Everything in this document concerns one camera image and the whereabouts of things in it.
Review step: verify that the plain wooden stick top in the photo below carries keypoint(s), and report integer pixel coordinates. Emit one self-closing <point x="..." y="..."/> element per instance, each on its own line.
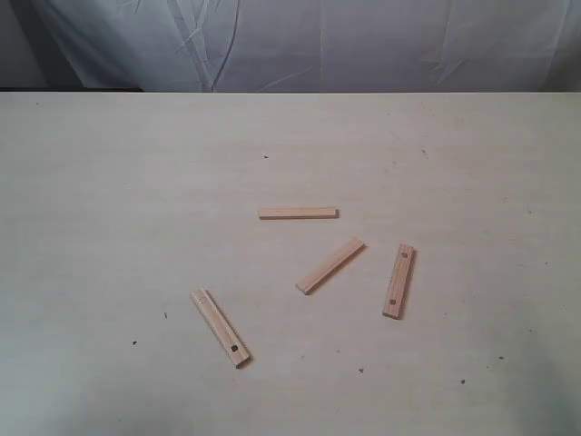
<point x="298" y="213"/>

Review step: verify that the plain wooden stick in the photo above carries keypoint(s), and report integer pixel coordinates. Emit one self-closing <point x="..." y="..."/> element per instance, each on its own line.
<point x="298" y="213"/>
<point x="316" y="277"/>

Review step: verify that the wooden stick with holes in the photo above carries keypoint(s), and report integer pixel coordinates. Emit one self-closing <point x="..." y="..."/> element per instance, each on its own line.
<point x="399" y="282"/>

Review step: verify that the light wooden slat with screw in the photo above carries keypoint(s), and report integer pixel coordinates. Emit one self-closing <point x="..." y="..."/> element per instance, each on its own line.
<point x="221" y="328"/>

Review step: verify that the white backdrop cloth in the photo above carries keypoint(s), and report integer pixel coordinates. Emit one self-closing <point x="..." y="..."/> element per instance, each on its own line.
<point x="291" y="46"/>

